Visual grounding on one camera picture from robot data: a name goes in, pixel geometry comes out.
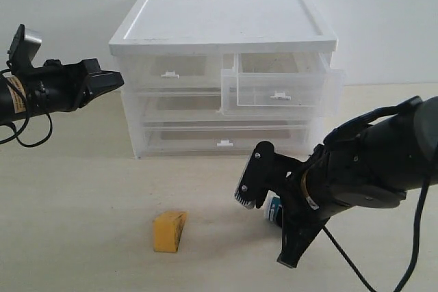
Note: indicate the clear middle wide drawer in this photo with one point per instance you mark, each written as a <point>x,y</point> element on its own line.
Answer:
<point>208,107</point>

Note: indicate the white plastic drawer cabinet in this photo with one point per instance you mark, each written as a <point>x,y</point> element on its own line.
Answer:
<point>221,28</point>

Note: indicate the yellow cheese wedge block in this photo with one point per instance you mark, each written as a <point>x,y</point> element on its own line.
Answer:
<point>167,231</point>

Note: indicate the clear bottom wide drawer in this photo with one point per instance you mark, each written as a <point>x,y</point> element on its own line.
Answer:
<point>218,136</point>

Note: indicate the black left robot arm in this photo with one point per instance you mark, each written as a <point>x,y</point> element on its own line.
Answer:
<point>14,98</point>

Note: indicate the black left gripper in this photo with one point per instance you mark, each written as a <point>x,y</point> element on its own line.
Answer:
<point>56,87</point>

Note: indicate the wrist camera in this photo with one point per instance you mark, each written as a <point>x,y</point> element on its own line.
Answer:
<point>24,47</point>
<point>250,191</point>

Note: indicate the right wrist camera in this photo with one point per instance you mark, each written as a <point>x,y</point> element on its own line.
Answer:
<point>250,191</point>

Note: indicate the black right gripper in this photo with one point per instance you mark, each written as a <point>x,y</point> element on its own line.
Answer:
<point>301,204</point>

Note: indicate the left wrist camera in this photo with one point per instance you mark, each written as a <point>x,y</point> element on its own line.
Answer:
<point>24,47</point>

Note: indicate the clear wide drawer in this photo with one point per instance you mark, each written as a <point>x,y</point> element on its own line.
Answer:
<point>218,136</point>
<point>208,107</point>

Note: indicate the white bottle blue label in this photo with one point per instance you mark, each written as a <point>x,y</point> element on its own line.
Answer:
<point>272,208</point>

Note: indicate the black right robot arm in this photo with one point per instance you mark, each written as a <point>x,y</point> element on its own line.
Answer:
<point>370,166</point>

